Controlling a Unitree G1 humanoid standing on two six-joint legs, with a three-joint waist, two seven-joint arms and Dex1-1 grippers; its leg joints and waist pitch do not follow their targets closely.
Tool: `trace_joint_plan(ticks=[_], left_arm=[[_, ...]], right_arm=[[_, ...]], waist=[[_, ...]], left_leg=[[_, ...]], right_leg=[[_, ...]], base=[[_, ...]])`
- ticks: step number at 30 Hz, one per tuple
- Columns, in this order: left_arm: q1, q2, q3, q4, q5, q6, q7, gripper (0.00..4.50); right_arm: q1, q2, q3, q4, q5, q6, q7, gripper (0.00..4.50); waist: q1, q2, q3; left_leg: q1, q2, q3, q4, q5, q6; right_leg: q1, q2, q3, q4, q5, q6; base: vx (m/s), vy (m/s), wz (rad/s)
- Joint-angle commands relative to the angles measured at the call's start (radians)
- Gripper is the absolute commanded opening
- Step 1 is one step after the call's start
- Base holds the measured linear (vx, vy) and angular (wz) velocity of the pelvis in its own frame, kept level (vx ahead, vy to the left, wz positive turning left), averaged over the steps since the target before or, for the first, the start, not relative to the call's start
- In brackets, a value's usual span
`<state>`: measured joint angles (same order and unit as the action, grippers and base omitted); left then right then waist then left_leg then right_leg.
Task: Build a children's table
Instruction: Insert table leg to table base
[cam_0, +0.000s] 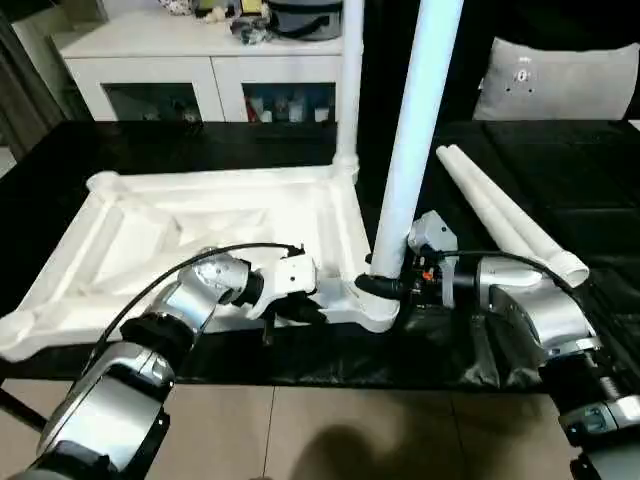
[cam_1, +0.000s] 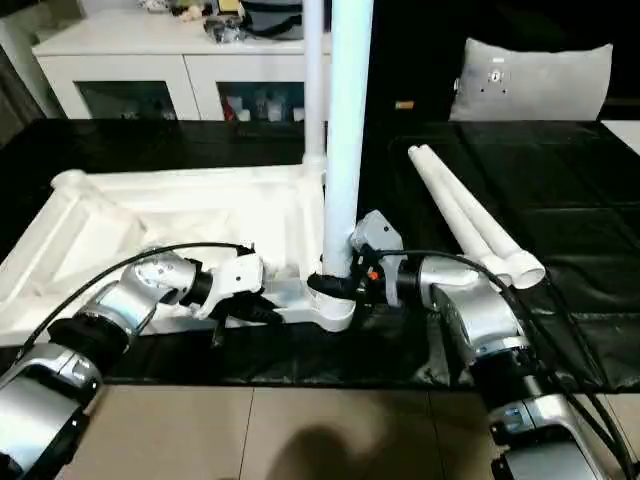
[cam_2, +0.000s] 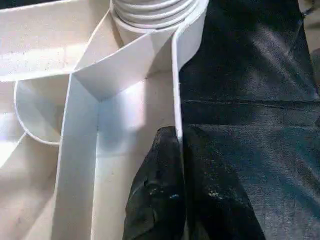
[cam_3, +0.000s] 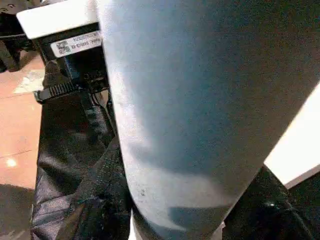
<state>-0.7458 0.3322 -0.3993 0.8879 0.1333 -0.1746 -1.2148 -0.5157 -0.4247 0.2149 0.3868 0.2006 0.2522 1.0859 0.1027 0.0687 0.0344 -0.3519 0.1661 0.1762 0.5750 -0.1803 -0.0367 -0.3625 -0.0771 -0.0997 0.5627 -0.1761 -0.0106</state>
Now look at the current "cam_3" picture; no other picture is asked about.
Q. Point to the black work mat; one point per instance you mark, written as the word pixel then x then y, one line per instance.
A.
pixel 62 162

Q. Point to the white plastic table top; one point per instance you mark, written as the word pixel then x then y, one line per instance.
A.
pixel 297 137

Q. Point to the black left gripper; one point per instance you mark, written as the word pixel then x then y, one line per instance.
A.
pixel 72 75

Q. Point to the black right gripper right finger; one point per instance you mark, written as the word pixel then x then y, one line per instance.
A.
pixel 262 212

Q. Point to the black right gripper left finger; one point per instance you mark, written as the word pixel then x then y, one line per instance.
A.
pixel 105 200

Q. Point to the white plastic table leg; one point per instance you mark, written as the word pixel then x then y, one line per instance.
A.
pixel 200 100

